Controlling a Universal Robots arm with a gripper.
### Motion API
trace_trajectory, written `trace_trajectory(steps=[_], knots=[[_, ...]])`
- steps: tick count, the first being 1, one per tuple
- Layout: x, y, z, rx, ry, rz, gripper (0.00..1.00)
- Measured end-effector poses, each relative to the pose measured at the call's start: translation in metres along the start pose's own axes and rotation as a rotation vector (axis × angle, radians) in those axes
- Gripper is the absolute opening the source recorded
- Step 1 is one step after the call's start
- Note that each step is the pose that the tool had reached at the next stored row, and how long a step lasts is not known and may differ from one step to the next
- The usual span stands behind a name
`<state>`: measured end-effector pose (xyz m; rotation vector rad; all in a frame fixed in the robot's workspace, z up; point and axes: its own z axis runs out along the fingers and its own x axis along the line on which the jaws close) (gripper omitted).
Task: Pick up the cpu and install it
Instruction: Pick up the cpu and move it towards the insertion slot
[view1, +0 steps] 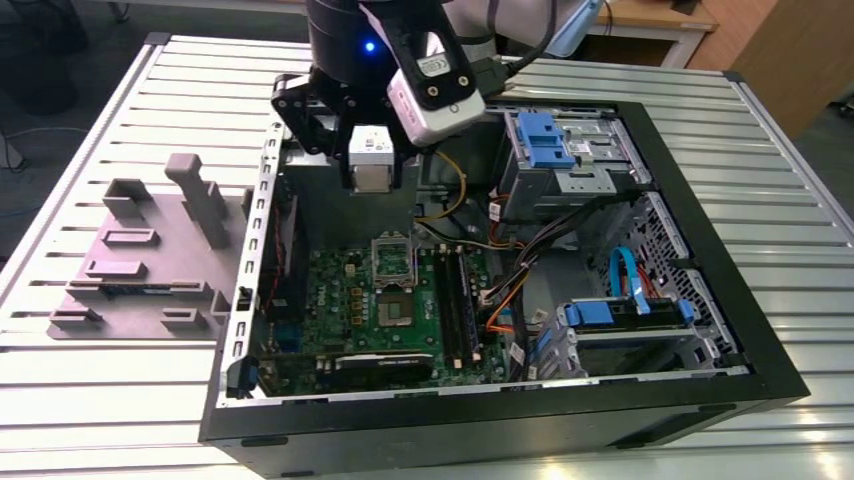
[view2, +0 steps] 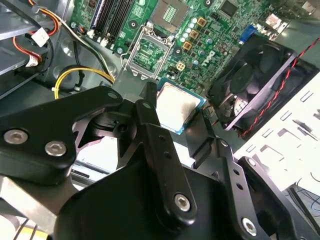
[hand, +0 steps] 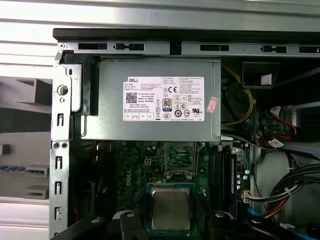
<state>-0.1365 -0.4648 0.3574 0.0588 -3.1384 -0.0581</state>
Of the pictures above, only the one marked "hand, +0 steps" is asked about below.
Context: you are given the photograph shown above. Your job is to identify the red black labelled wires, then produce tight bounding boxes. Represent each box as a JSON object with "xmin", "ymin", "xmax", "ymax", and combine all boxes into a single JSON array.
[{"xmin": 258, "ymin": 106, "xmax": 299, "ymax": 151}]

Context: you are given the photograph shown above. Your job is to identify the black PC case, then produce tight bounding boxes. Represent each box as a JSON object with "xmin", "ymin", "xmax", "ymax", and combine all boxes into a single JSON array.
[{"xmin": 49, "ymin": 27, "xmax": 320, "ymax": 240}]

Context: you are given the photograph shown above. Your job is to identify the black case bracket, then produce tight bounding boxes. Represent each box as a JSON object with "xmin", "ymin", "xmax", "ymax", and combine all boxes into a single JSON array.
[{"xmin": 241, "ymin": 61, "xmax": 281, "ymax": 89}]

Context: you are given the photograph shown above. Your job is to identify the black case fan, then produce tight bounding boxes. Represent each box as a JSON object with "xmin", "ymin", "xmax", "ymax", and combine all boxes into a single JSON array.
[{"xmin": 69, "ymin": 141, "xmax": 117, "ymax": 226}]

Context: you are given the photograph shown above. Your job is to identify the thin wire locking lever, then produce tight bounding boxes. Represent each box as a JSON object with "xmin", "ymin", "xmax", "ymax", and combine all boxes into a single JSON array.
[{"xmin": 188, "ymin": 142, "xmax": 205, "ymax": 178}]

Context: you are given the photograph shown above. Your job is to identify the black cable bundle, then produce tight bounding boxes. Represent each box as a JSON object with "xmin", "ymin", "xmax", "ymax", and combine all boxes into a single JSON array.
[{"xmin": 268, "ymin": 159, "xmax": 320, "ymax": 227}]

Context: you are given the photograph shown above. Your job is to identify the green Dell motherboard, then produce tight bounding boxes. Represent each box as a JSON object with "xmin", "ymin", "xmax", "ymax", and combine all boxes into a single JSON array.
[{"xmin": 113, "ymin": 140, "xmax": 252, "ymax": 240}]

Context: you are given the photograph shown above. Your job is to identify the grey power supply unit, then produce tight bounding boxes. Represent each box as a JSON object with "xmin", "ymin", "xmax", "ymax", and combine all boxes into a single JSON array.
[{"xmin": 79, "ymin": 57, "xmax": 223, "ymax": 143}]

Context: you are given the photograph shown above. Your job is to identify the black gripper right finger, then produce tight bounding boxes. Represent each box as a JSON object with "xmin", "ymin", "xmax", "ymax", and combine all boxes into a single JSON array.
[{"xmin": 196, "ymin": 192, "xmax": 320, "ymax": 240}]

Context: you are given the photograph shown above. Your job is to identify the silver topped CPU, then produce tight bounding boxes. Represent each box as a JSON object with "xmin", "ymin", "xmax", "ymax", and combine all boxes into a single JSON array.
[{"xmin": 146, "ymin": 182, "xmax": 199, "ymax": 238}]

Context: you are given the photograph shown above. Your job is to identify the yellow wire pair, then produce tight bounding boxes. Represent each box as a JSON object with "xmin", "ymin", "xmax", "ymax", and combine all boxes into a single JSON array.
[{"xmin": 221, "ymin": 63, "xmax": 255, "ymax": 126}]

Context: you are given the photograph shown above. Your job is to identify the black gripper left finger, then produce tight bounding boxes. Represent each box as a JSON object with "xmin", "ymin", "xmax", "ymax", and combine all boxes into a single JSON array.
[{"xmin": 53, "ymin": 209, "xmax": 151, "ymax": 240}]

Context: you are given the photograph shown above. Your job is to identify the white wire connector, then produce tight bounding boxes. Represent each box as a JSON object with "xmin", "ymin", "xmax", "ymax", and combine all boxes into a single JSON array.
[{"xmin": 240, "ymin": 189, "xmax": 251, "ymax": 203}]

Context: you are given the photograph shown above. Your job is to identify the RAM stick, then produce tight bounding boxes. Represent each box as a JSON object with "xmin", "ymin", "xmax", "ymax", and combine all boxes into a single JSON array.
[{"xmin": 0, "ymin": 164, "xmax": 50, "ymax": 176}]

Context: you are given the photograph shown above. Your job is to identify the grey round cable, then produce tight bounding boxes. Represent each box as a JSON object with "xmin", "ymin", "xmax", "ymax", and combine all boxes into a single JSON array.
[{"xmin": 221, "ymin": 133, "xmax": 262, "ymax": 151}]

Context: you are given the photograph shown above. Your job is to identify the metal socket cover frame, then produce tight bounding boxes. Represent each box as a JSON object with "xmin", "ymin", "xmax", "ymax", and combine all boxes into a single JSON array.
[{"xmin": 164, "ymin": 141, "xmax": 198, "ymax": 180}]

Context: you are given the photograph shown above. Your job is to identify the grey metal drive cage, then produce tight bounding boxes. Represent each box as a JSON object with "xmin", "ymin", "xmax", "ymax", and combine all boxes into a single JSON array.
[{"xmin": 282, "ymin": 101, "xmax": 320, "ymax": 153}]

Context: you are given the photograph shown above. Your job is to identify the black RAM slot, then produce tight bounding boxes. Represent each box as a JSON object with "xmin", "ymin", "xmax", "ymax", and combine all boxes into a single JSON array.
[
  {"xmin": 211, "ymin": 146, "xmax": 222, "ymax": 220},
  {"xmin": 221, "ymin": 146, "xmax": 231, "ymax": 221}
]

